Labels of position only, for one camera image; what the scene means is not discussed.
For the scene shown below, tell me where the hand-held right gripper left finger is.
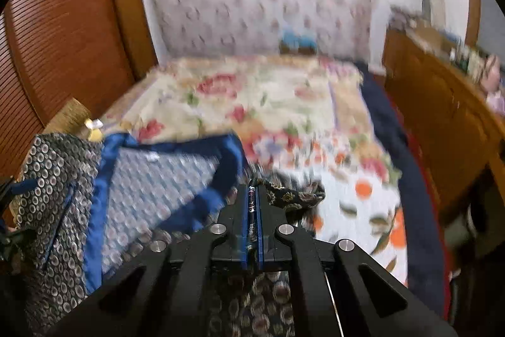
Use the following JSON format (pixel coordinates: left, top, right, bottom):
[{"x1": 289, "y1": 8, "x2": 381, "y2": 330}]
[{"x1": 24, "y1": 184, "x2": 258, "y2": 337}]

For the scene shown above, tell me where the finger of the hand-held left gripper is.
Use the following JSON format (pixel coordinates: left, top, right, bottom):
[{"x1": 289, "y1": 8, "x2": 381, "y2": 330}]
[{"x1": 0, "y1": 179, "x2": 39, "y2": 200}]

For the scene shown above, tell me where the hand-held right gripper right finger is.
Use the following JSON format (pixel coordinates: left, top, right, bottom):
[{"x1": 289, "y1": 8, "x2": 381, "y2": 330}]
[{"x1": 256, "y1": 184, "x2": 459, "y2": 337}]

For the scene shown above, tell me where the navy medallion print garment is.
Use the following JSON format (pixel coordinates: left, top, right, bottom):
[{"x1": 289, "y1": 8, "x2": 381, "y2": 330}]
[{"x1": 8, "y1": 131, "x2": 326, "y2": 337}]

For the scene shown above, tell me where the tan embroidered pillow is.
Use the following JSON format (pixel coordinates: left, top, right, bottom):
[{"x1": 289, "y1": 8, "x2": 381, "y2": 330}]
[{"x1": 43, "y1": 97, "x2": 104, "y2": 143}]

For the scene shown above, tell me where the orange fruit print bed sheet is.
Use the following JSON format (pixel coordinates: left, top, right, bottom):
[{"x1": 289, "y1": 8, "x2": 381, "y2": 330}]
[{"x1": 300, "y1": 159, "x2": 409, "y2": 287}]

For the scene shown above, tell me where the floral blanket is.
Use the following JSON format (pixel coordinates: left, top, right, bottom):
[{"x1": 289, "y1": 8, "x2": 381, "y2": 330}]
[{"x1": 102, "y1": 55, "x2": 400, "y2": 185}]

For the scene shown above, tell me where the louvered wooden door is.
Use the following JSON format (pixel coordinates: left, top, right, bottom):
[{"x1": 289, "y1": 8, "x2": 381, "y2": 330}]
[{"x1": 0, "y1": 0, "x2": 159, "y2": 229}]

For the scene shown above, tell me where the navy blanket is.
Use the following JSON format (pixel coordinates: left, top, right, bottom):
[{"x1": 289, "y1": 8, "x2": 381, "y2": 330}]
[{"x1": 356, "y1": 62, "x2": 447, "y2": 319}]

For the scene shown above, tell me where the wooden cabinet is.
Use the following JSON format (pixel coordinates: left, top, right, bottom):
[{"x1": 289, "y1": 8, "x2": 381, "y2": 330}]
[{"x1": 380, "y1": 26, "x2": 505, "y2": 221}]

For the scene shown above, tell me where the group of small bottles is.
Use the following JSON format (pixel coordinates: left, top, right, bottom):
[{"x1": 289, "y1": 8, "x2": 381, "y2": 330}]
[{"x1": 449, "y1": 45, "x2": 485, "y2": 80}]

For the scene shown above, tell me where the pink kettle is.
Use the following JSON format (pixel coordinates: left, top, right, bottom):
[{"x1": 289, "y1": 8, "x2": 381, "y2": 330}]
[{"x1": 479, "y1": 53, "x2": 505, "y2": 111}]

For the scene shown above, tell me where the grey window blind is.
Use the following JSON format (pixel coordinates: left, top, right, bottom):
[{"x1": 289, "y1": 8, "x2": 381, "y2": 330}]
[{"x1": 479, "y1": 0, "x2": 505, "y2": 54}]

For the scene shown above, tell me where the wooden window frame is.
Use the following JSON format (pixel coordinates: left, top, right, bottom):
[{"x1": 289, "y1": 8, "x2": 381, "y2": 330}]
[{"x1": 465, "y1": 0, "x2": 483, "y2": 46}]

